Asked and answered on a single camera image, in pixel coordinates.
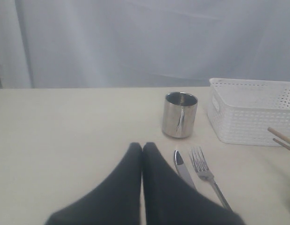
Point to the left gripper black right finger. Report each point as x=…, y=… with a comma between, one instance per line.
x=171, y=201

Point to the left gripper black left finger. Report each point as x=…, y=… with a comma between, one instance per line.
x=116, y=201

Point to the silver table knife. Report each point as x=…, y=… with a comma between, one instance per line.
x=182, y=169

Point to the silver metal fork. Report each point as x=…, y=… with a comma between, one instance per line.
x=202, y=170

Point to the stainless steel cup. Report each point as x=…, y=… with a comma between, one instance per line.
x=179, y=114

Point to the wooden chopstick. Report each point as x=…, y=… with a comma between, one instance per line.
x=278, y=134
x=282, y=144

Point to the white perforated plastic basket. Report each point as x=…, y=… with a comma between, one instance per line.
x=241, y=111

